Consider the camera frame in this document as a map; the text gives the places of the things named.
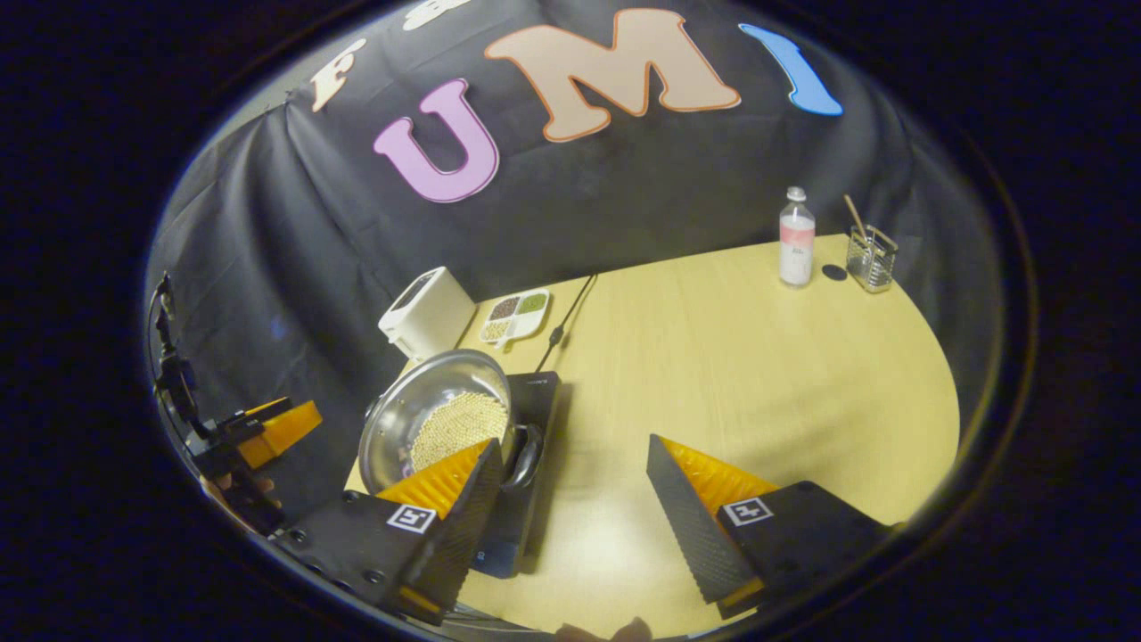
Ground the black induction cooktop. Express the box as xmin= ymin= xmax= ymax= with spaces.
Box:
xmin=472 ymin=371 xmax=562 ymax=580

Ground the black power cable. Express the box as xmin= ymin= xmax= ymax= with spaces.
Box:
xmin=535 ymin=274 xmax=598 ymax=374

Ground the pile of yellow soybeans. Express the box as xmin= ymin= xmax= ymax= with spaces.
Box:
xmin=410 ymin=391 xmax=509 ymax=473

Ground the steel pot with black handles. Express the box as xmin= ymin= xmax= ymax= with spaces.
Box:
xmin=358 ymin=349 xmax=545 ymax=497

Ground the white divided dish of beans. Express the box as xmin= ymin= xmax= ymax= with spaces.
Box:
xmin=479 ymin=288 xmax=553 ymax=347

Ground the clear bottle with pink label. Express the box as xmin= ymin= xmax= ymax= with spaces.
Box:
xmin=778 ymin=185 xmax=817 ymax=289

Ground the clear glass holder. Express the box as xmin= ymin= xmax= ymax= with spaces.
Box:
xmin=844 ymin=225 xmax=899 ymax=294

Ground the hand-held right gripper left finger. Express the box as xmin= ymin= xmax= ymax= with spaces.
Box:
xmin=272 ymin=437 xmax=506 ymax=625

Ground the wooden stick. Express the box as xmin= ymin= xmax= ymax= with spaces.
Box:
xmin=843 ymin=194 xmax=873 ymax=246

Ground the white toaster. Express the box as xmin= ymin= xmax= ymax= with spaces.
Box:
xmin=378 ymin=266 xmax=478 ymax=362

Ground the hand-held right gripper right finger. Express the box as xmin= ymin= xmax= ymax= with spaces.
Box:
xmin=646 ymin=434 xmax=897 ymax=621

